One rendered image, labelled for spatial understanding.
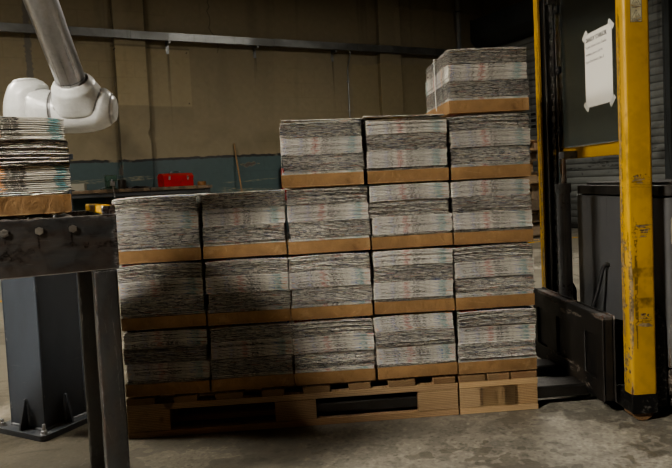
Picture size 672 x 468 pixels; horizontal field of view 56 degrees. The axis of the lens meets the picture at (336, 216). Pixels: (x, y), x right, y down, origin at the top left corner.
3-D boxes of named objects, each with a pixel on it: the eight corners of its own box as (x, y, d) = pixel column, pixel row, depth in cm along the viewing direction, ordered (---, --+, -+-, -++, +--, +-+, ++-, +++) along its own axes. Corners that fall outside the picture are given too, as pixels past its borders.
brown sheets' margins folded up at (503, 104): (433, 347, 262) (424, 112, 257) (502, 342, 264) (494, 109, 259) (457, 375, 224) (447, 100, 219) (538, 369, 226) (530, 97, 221)
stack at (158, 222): (151, 401, 255) (138, 195, 251) (436, 381, 263) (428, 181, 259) (126, 440, 217) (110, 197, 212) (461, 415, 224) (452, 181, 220)
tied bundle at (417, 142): (355, 185, 256) (352, 128, 255) (426, 182, 258) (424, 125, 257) (366, 185, 219) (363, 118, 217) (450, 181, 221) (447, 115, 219)
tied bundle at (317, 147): (284, 189, 255) (281, 131, 254) (356, 185, 256) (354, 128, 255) (280, 190, 217) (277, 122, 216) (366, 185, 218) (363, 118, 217)
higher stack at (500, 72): (434, 381, 263) (421, 68, 256) (504, 376, 265) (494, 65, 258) (458, 415, 225) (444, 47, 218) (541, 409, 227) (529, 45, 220)
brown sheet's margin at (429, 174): (356, 183, 256) (355, 173, 256) (426, 180, 258) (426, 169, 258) (367, 183, 218) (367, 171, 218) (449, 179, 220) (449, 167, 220)
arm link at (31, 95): (17, 142, 238) (13, 83, 237) (66, 139, 239) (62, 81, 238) (-4, 139, 222) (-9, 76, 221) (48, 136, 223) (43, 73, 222)
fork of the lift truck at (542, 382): (302, 406, 233) (301, 394, 233) (578, 386, 240) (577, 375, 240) (302, 416, 223) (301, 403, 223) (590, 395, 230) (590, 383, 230)
